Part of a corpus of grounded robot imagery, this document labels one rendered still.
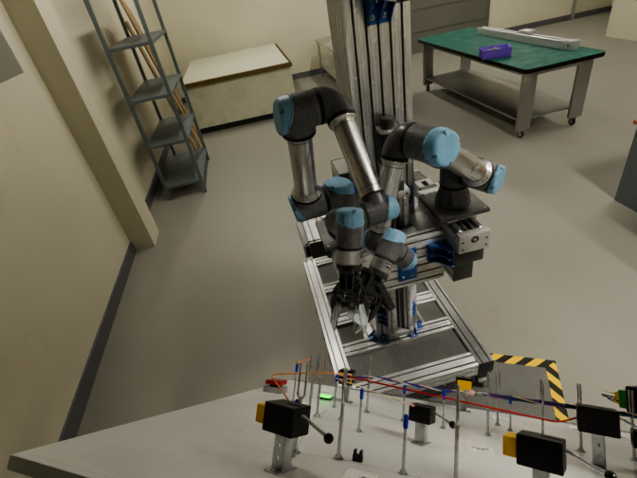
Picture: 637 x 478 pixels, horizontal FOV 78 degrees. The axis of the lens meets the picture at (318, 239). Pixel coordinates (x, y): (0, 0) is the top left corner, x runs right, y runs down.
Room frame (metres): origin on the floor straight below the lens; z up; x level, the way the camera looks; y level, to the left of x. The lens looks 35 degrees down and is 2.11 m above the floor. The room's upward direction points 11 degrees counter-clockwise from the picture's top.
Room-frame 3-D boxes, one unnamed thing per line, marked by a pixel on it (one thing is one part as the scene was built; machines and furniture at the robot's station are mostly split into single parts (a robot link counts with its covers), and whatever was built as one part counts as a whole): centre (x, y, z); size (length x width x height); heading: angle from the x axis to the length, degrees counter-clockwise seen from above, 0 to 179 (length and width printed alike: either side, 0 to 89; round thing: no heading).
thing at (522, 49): (5.63, -2.82, 0.48); 2.79 x 1.06 x 0.97; 6
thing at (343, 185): (1.41, -0.11, 1.33); 0.13 x 0.12 x 0.14; 101
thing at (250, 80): (8.08, 0.90, 0.43); 2.38 x 1.83 x 0.85; 5
